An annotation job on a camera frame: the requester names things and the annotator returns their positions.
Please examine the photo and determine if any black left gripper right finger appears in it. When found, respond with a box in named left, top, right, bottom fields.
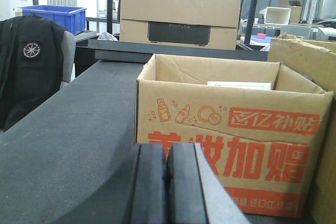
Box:
left=167, top=143, right=249, bottom=223

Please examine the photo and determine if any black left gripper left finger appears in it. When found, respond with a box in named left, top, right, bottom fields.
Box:
left=55, top=144, right=167, bottom=223

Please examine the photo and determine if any cardboard box red print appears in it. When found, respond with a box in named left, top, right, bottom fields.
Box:
left=136, top=54, right=333, bottom=217

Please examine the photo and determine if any white paper sheet in box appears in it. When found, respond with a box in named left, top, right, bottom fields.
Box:
left=206, top=81, right=271, bottom=90

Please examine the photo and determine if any black flat tray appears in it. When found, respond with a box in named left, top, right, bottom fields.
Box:
left=88, top=39, right=268, bottom=63

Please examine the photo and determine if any grey office chair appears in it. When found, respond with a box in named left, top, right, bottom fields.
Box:
left=60, top=31, right=76, bottom=89

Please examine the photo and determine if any pink tape roll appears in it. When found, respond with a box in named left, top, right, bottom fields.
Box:
left=257, top=33, right=266, bottom=40

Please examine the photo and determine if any large cardboard box black print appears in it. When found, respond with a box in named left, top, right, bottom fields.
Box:
left=118, top=0, right=242, bottom=50

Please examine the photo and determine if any black jacket with patch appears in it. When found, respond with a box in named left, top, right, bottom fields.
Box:
left=1, top=15, right=66, bottom=131

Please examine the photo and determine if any plain cardboard box right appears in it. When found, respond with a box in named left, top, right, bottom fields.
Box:
left=268, top=35, right=335, bottom=223

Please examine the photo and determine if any blue plastic crate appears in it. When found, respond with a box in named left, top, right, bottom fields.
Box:
left=21, top=5, right=86, bottom=35

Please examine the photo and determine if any white plastic bin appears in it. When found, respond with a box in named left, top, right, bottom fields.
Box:
left=264, top=7, right=291, bottom=25

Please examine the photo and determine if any small distant cardboard box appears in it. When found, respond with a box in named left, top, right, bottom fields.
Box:
left=279, top=0, right=302, bottom=23

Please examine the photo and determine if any black metal stand post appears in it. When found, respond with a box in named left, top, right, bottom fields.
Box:
left=107, top=0, right=113, bottom=34

